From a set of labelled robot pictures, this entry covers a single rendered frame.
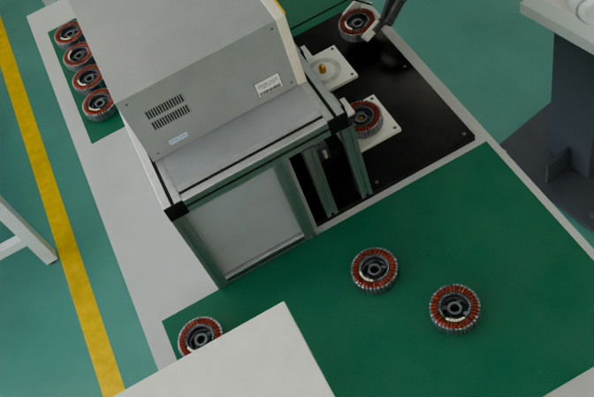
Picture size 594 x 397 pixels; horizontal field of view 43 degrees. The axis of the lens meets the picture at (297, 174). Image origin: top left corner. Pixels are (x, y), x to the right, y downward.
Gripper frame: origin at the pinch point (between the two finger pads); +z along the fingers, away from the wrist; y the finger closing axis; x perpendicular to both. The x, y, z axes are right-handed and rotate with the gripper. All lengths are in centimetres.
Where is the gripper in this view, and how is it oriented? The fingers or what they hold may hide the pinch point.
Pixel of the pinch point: (358, 23)
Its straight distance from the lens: 221.4
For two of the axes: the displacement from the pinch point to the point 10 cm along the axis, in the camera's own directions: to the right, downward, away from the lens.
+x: -6.3, -2.6, -7.3
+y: -4.2, -6.7, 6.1
